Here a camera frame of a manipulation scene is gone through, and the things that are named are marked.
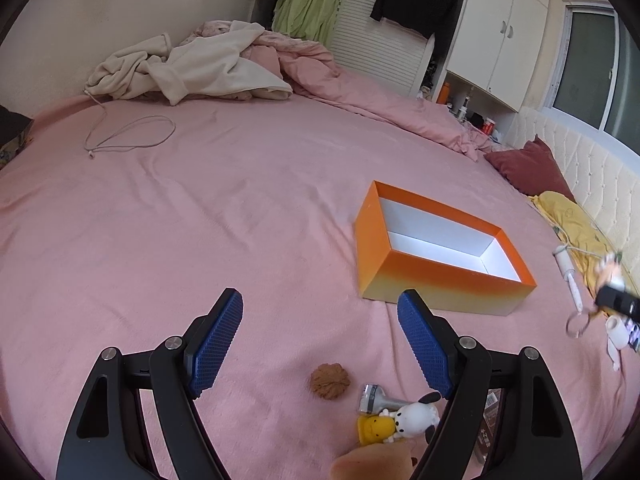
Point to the white handheld wand device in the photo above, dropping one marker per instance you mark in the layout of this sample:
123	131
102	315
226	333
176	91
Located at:
567	270

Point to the white tufted headboard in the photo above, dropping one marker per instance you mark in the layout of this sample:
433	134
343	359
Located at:
605	187

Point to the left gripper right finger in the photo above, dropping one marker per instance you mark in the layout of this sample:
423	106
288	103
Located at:
533	438

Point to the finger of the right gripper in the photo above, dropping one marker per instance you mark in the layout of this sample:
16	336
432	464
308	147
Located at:
620	301

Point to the red can on shelf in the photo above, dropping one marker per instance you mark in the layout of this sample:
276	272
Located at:
488	127

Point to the beige crumpled garment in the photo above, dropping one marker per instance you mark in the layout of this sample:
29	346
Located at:
205	66

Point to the brown walnut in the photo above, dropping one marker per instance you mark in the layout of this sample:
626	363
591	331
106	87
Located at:
329	381

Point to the pink bed sheet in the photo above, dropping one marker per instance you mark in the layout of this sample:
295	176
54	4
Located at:
122	223

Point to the brown small carton box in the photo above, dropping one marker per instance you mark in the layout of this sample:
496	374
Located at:
488	425

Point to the tan capybara plush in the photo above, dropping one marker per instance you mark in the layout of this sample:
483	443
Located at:
382	461

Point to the white dog yellow figurine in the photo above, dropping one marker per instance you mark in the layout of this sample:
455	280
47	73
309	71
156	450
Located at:
417	419

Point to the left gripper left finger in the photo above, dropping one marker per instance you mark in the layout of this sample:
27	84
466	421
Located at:
106	437

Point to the orange bottle on shelf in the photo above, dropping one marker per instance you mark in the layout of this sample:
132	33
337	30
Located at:
444	93

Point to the dark red pillow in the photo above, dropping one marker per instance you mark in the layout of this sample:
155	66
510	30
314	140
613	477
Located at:
532	169

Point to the pink crumpled duvet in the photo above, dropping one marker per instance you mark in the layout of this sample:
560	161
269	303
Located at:
309	67

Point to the white lint roller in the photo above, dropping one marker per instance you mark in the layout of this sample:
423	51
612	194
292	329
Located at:
618	338

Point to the orange gradient cardboard box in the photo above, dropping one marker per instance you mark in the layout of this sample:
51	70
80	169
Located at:
454	260

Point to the white wall cabinet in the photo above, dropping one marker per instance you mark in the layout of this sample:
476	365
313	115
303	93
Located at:
496	45

